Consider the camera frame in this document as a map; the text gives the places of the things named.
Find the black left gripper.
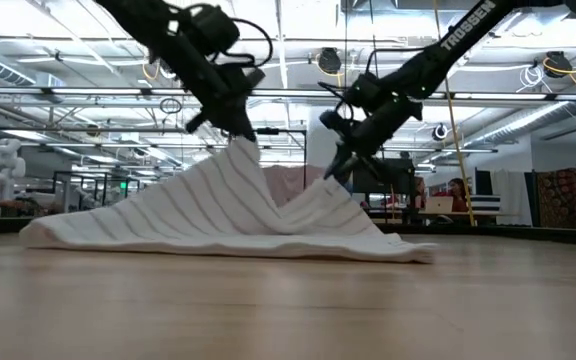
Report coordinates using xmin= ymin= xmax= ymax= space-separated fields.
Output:
xmin=183 ymin=62 xmax=269 ymax=144

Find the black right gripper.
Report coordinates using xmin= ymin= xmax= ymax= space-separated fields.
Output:
xmin=317 ymin=92 xmax=425 ymax=183

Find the white striped towel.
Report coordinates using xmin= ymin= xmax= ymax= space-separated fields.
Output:
xmin=17 ymin=136 xmax=440 ymax=265

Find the black monitor on stand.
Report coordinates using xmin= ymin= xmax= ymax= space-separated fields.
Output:
xmin=351 ymin=157 xmax=418 ymax=196

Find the pink hanging cloth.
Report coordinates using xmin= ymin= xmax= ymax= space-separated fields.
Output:
xmin=261 ymin=164 xmax=327 ymax=209

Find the silver laptop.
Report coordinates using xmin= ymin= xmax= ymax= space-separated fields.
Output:
xmin=425 ymin=195 xmax=455 ymax=215

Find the person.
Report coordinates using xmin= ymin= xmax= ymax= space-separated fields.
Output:
xmin=446 ymin=177 xmax=470 ymax=214

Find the striped box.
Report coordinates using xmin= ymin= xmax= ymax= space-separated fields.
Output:
xmin=467 ymin=194 xmax=502 ymax=214

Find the white hanging cloth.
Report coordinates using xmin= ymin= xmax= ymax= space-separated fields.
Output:
xmin=490 ymin=169 xmax=533 ymax=227

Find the colourful patterned cloth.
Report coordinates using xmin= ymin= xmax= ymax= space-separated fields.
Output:
xmin=536 ymin=168 xmax=576 ymax=230

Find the black tube stand frame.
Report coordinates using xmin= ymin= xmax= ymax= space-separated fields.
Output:
xmin=255 ymin=127 xmax=309 ymax=176

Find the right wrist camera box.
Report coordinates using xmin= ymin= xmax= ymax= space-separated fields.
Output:
xmin=350 ymin=72 xmax=395 ymax=114

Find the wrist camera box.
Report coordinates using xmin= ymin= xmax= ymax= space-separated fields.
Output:
xmin=187 ymin=3 xmax=243 ymax=57
xmin=350 ymin=72 xmax=395 ymax=114

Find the black ceiling cable reel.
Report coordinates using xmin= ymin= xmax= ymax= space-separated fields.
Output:
xmin=316 ymin=46 xmax=343 ymax=76
xmin=542 ymin=49 xmax=575 ymax=80
xmin=430 ymin=122 xmax=450 ymax=143

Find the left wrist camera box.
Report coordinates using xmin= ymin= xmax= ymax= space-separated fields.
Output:
xmin=187 ymin=3 xmax=243 ymax=57

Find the yellow cable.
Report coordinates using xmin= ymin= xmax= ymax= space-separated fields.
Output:
xmin=432 ymin=0 xmax=477 ymax=227

